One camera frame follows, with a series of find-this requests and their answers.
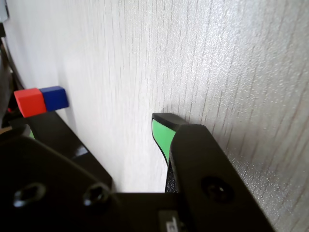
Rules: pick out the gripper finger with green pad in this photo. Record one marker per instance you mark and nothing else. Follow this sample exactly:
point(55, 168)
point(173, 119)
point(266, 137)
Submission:
point(205, 157)

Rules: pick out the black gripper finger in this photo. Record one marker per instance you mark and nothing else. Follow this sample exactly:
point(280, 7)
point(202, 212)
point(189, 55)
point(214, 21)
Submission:
point(48, 174)

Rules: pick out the red cube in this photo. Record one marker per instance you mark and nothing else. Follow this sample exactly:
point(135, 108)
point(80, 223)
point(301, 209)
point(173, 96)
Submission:
point(30, 102)

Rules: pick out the blue cube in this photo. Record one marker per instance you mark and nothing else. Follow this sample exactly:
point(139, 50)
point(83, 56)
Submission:
point(55, 99)

